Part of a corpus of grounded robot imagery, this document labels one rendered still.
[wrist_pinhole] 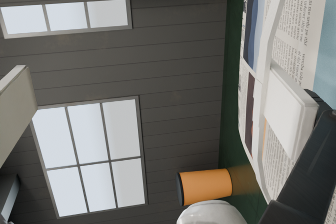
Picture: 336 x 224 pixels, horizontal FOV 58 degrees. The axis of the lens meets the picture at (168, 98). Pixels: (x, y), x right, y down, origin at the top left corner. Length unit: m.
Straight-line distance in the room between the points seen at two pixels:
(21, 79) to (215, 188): 4.21
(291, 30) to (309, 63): 0.03
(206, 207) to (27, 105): 0.51
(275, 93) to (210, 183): 4.17
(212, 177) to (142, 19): 2.31
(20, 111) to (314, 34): 0.18
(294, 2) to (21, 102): 0.19
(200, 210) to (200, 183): 3.65
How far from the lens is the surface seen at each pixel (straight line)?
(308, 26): 0.22
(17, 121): 0.17
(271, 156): 0.30
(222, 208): 0.65
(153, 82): 3.92
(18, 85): 0.18
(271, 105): 0.17
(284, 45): 0.25
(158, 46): 3.76
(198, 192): 4.29
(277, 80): 0.16
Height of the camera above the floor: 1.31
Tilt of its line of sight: 8 degrees down
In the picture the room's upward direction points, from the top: 96 degrees counter-clockwise
